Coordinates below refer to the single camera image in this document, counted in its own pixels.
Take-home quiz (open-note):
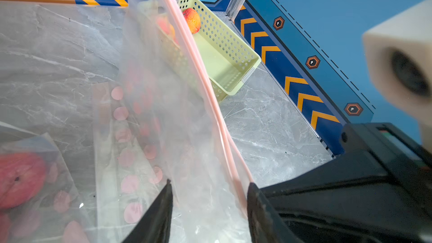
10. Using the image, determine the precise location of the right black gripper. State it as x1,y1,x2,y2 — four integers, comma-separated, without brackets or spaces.
262,123,432,243

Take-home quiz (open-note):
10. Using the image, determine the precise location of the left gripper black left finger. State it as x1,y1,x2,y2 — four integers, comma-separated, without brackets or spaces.
123,180,173,243

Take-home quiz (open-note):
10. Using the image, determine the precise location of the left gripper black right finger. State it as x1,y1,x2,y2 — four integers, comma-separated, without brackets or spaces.
247,183,302,243

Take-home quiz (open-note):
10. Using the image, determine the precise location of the pink-dotted zip bag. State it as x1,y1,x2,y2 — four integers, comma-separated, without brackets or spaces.
1,126,97,243
93,0,252,243

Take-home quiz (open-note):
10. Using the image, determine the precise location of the pink peach with leaf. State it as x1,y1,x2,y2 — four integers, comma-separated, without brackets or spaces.
1,153,47,209

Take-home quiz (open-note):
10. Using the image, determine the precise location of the yellow peach pink spot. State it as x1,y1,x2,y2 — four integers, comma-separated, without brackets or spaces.
156,15,176,41

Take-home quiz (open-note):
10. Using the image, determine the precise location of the orange red wrinkled peach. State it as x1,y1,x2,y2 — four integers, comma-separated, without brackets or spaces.
183,8,201,34

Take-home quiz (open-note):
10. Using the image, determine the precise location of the green plastic fruit basket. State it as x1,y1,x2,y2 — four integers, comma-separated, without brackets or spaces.
137,0,261,102

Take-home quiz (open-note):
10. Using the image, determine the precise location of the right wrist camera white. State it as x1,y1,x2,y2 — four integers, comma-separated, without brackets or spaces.
362,0,432,151

